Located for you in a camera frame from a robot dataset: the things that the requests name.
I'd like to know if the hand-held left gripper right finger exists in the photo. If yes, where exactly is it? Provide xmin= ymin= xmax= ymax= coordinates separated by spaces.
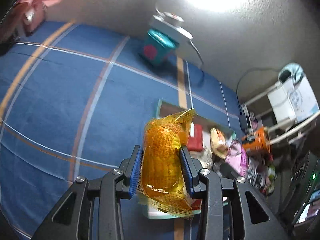
xmin=179 ymin=145 xmax=288 ymax=240

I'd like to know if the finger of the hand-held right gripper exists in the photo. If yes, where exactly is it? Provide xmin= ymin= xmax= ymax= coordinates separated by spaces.
xmin=220 ymin=162 xmax=242 ymax=180

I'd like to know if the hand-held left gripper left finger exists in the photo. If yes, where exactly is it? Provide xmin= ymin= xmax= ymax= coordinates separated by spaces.
xmin=32 ymin=145 xmax=144 ymax=240

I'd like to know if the tan snack packet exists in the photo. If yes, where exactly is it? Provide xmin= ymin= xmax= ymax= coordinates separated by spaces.
xmin=209 ymin=127 xmax=232 ymax=159

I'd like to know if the yellow snack packet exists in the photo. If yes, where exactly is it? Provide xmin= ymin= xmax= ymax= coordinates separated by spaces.
xmin=137 ymin=108 xmax=198 ymax=219

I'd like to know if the dark red striped packet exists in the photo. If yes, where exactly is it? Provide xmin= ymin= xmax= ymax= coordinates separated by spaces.
xmin=187 ymin=124 xmax=204 ymax=153

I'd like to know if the teal and white box tray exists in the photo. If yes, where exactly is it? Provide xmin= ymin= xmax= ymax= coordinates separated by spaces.
xmin=147 ymin=99 xmax=237 ymax=219

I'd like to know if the pile of assorted wrappers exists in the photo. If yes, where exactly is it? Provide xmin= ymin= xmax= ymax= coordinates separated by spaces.
xmin=246 ymin=152 xmax=278 ymax=197

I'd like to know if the orange bottle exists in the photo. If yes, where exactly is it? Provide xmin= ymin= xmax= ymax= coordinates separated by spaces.
xmin=241 ymin=127 xmax=272 ymax=154

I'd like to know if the white tube rack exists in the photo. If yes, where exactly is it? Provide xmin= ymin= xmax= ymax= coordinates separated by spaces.
xmin=241 ymin=80 xmax=320 ymax=145

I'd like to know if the teal round gadget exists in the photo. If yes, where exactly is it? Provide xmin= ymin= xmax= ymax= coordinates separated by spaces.
xmin=278 ymin=63 xmax=304 ymax=82

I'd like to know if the teal box with pink dots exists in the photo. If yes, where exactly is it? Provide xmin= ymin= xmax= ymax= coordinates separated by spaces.
xmin=142 ymin=29 xmax=179 ymax=67

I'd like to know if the white power strip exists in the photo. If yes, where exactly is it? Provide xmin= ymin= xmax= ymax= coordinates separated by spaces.
xmin=149 ymin=15 xmax=193 ymax=42

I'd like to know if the white round plug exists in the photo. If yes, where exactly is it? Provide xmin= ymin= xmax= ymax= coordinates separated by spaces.
xmin=162 ymin=11 xmax=184 ymax=23

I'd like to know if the glass jar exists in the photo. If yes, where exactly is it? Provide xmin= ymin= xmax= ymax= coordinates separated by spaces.
xmin=24 ymin=1 xmax=48 ymax=30

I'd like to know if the black cable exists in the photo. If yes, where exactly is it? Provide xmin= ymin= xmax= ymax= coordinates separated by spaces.
xmin=236 ymin=67 xmax=279 ymax=110

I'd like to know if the grey charging cable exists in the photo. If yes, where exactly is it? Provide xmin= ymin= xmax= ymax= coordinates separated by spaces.
xmin=189 ymin=39 xmax=205 ymax=85

